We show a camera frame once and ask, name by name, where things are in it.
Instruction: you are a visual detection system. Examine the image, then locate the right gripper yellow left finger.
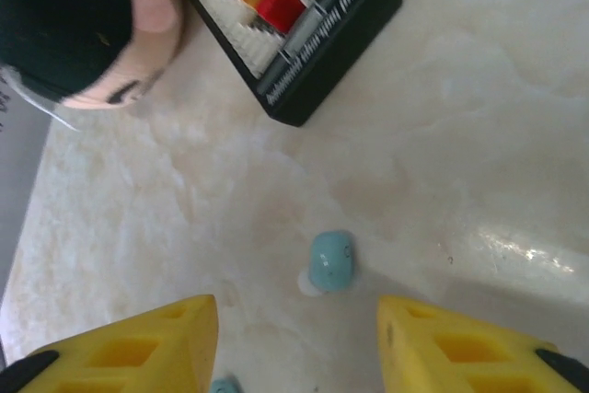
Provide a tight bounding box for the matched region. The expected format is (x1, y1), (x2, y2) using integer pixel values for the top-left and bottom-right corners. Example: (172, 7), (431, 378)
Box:
(0, 294), (221, 393)

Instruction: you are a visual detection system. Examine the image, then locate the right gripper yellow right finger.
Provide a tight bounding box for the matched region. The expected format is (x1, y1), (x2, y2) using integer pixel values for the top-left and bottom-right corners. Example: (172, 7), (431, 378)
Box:
(375, 294), (589, 393)

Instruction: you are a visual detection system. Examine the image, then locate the light blue wireless earbud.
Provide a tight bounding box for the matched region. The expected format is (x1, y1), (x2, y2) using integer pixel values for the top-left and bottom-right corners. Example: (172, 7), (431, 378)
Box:
(209, 375), (241, 393)
(297, 228), (356, 296)

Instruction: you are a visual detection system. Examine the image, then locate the black toy block box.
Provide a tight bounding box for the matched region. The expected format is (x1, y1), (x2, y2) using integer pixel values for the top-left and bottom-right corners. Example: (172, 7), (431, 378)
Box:
(177, 0), (404, 129)

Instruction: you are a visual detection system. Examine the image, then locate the doll with black hair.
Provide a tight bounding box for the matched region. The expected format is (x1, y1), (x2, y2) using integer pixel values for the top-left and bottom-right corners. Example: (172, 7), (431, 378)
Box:
(0, 0), (197, 133)

